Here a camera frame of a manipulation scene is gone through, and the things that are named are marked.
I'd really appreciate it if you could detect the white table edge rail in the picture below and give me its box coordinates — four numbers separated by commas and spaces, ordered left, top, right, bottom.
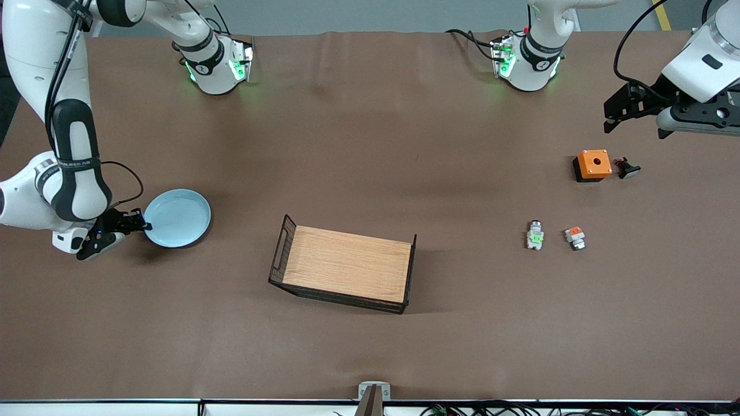
0, 398, 740, 416

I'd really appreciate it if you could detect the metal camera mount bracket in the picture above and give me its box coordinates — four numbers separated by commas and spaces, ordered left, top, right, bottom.
356, 381, 391, 416

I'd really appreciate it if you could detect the brown table cover cloth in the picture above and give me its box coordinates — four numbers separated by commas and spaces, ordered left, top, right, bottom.
0, 29, 740, 402

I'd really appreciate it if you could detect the light blue round plate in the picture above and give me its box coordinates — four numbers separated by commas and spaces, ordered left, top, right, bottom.
143, 189, 212, 248

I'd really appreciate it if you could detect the black base power cable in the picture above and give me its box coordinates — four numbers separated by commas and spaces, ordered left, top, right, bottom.
185, 0, 255, 41
445, 28, 499, 61

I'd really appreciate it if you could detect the wooden top wire rack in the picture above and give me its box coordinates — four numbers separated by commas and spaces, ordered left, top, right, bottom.
268, 214, 417, 315

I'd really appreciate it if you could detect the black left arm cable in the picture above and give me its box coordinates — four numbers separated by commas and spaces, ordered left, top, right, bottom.
613, 0, 671, 102

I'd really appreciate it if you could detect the tangled black cable bundle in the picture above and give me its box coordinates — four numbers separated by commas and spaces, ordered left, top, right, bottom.
332, 400, 740, 416

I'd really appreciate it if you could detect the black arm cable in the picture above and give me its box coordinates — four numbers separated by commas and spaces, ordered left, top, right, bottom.
46, 0, 145, 210
613, 0, 671, 102

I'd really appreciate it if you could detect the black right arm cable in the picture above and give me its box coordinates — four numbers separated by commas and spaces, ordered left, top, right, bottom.
46, 0, 145, 210

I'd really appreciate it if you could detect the orange push button box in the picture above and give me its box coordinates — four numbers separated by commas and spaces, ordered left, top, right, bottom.
572, 149, 613, 183

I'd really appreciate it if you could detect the black push button head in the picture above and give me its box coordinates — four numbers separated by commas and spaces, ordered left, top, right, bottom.
613, 156, 642, 180

